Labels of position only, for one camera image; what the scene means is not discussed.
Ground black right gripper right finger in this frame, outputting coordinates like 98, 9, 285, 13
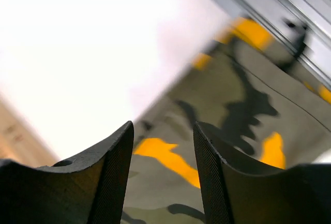
193, 123, 330, 223

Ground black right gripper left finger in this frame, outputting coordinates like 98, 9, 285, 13
1, 122, 134, 223

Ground camouflage yellow green trousers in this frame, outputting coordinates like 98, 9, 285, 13
121, 17, 330, 223

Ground aluminium corner frame profile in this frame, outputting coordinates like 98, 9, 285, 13
213, 0, 330, 87

